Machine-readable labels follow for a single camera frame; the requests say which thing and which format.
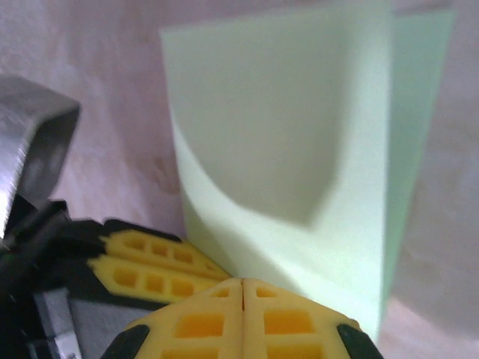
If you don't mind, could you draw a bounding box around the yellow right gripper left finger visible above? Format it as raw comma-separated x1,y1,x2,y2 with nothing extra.
100,277,245,359

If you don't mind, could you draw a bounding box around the light green paper sheet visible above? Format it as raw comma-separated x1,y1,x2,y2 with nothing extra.
159,7,458,340

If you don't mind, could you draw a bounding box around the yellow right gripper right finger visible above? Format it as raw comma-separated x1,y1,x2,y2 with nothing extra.
242,277,385,359

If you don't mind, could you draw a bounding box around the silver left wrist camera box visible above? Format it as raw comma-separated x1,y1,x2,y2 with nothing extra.
0,76,82,240

